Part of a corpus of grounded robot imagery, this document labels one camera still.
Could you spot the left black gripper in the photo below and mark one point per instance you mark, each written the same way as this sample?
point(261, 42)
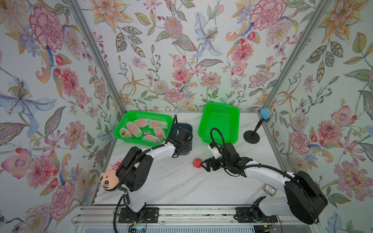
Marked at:
point(187, 145)

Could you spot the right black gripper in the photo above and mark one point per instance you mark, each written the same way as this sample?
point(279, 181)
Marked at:
point(213, 161)

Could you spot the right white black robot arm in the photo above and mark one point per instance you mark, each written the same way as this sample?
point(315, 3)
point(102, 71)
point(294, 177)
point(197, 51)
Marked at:
point(301, 198)

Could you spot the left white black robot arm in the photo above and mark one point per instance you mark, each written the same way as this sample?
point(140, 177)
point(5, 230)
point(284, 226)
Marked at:
point(135, 167)

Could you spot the dark teal plastic bin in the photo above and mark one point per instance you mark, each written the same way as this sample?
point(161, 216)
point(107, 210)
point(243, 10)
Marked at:
point(187, 127)

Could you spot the left green plastic basket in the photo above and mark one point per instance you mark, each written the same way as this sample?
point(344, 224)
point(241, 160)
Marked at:
point(135, 115)

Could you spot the green plastic basket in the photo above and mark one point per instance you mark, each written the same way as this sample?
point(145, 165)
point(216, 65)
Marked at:
point(135, 115)
point(222, 116)

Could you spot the blue microphone on black stand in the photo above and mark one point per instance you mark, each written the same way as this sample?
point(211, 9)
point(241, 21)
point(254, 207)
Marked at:
point(253, 137)

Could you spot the right green plastic basket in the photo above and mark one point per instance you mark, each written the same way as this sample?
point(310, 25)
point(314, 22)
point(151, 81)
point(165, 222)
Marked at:
point(222, 116)

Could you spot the small framed card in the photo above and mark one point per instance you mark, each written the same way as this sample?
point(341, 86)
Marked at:
point(270, 189)

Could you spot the pink plush toy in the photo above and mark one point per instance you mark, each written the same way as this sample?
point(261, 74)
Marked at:
point(108, 180)

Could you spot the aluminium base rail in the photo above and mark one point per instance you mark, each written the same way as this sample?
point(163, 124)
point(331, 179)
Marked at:
point(169, 215)

